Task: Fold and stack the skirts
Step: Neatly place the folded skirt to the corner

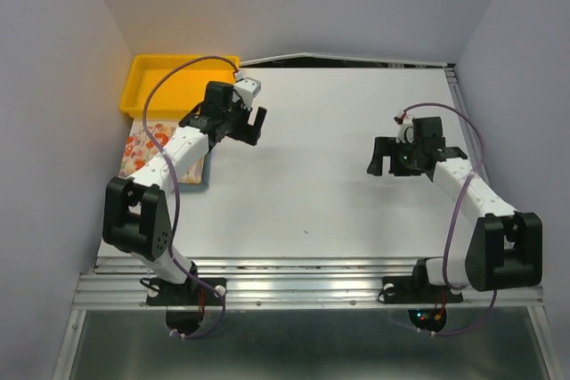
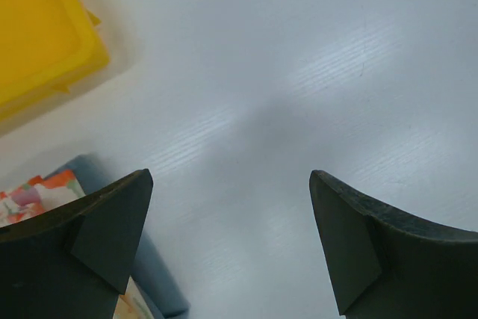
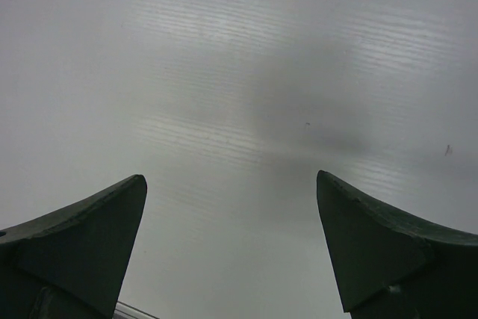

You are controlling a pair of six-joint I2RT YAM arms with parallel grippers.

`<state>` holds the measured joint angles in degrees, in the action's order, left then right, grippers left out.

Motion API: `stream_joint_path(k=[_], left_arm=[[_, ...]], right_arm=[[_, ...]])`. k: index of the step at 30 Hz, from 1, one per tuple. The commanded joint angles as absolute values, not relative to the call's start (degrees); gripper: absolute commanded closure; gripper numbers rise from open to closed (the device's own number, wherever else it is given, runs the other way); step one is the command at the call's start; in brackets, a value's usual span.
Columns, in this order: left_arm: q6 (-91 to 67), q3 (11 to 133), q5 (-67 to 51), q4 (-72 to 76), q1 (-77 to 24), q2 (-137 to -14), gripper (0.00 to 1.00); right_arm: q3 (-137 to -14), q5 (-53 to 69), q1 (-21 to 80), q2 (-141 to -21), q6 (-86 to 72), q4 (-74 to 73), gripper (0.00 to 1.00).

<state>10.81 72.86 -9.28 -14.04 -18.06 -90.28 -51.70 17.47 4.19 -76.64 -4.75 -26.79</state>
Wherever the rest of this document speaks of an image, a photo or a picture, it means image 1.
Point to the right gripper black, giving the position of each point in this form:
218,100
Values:
387,146

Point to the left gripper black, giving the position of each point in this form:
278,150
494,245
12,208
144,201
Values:
246,133

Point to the floral orange skirt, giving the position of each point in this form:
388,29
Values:
139,148

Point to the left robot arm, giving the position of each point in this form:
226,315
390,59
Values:
136,219

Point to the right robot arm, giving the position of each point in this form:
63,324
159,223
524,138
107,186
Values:
490,245

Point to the folded light blue skirt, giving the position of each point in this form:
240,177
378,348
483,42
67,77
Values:
196,179

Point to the yellow plastic tray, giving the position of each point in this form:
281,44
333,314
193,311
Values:
180,93

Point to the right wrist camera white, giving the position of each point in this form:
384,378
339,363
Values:
406,129

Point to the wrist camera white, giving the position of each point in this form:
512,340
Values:
246,90
406,129

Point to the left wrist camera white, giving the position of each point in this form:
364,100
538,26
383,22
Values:
246,90

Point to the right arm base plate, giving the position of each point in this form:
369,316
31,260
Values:
403,290

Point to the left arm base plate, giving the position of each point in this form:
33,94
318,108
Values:
209,291

